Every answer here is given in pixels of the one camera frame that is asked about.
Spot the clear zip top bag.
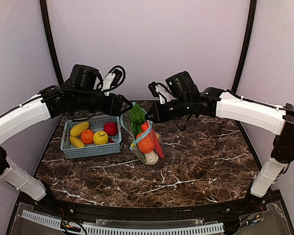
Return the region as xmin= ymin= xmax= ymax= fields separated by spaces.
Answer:
xmin=120 ymin=102 xmax=165 ymax=165

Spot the white garlic bulb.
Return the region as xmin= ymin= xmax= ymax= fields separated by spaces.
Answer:
xmin=128 ymin=104 xmax=159 ymax=166

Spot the orange fruit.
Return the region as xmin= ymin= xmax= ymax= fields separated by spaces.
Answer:
xmin=137 ymin=134 xmax=155 ymax=154

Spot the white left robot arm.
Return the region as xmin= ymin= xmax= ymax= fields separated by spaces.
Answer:
xmin=0 ymin=64 xmax=132 ymax=202

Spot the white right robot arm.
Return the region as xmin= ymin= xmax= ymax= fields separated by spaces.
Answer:
xmin=145 ymin=71 xmax=294 ymax=198

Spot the red apple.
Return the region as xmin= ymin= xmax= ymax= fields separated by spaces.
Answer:
xmin=103 ymin=122 xmax=118 ymax=136

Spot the light blue plastic basket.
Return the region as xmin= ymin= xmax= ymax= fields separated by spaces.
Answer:
xmin=60 ymin=115 xmax=122 ymax=159

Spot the yellow lemon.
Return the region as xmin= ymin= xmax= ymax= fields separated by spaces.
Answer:
xmin=93 ymin=131 xmax=109 ymax=145

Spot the small orange tangerine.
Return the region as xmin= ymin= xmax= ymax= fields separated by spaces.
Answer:
xmin=80 ymin=129 xmax=94 ymax=144

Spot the yellow pear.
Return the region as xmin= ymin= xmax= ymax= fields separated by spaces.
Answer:
xmin=70 ymin=121 xmax=90 ymax=137

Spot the small yellow starfruit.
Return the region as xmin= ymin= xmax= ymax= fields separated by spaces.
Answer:
xmin=70 ymin=137 xmax=86 ymax=148

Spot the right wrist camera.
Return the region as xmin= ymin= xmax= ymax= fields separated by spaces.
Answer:
xmin=148 ymin=82 xmax=173 ymax=104

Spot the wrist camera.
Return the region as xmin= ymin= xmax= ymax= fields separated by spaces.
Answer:
xmin=148 ymin=82 xmax=173 ymax=104
xmin=96 ymin=65 xmax=126 ymax=96

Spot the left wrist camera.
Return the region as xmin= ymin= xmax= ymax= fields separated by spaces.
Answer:
xmin=96 ymin=65 xmax=126 ymax=96

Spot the black front rail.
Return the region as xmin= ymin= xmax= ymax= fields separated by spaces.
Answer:
xmin=57 ymin=199 xmax=250 ymax=222

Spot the light blue cable duct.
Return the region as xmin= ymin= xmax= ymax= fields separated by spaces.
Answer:
xmin=21 ymin=210 xmax=225 ymax=235

